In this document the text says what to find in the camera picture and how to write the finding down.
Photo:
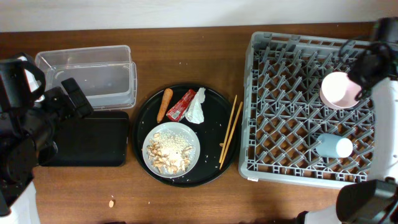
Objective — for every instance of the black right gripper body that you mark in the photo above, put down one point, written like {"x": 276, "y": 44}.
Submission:
{"x": 356, "y": 74}

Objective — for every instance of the pink bowl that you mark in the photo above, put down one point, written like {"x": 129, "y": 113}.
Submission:
{"x": 338, "y": 92}

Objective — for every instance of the light blue cup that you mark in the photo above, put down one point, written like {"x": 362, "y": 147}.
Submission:
{"x": 334, "y": 146}

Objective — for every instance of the wooden chopstick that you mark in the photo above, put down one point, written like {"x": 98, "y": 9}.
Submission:
{"x": 227, "y": 131}
{"x": 231, "y": 133}

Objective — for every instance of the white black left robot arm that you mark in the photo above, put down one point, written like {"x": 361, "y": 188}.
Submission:
{"x": 31, "y": 117}

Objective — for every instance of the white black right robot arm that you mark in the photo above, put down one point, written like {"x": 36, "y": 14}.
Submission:
{"x": 375, "y": 200}

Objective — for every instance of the grey dishwasher rack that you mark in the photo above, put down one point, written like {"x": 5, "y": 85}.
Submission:
{"x": 283, "y": 114}

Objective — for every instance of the crumpled white tissue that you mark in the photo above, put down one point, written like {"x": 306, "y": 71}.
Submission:
{"x": 194, "y": 113}

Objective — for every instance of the round black tray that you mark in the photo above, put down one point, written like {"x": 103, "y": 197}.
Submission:
{"x": 204, "y": 140}

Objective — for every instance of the red snack wrapper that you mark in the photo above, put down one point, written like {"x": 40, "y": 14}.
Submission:
{"x": 176, "y": 113}

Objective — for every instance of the orange carrot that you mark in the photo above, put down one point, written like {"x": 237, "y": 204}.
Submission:
{"x": 167, "y": 96}

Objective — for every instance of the grey plate with food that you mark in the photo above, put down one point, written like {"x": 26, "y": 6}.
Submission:
{"x": 171, "y": 150}

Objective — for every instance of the clear plastic bin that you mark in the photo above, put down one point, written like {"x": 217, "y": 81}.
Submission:
{"x": 106, "y": 75}

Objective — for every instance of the black rectangular bin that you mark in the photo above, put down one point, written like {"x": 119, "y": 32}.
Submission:
{"x": 99, "y": 140}

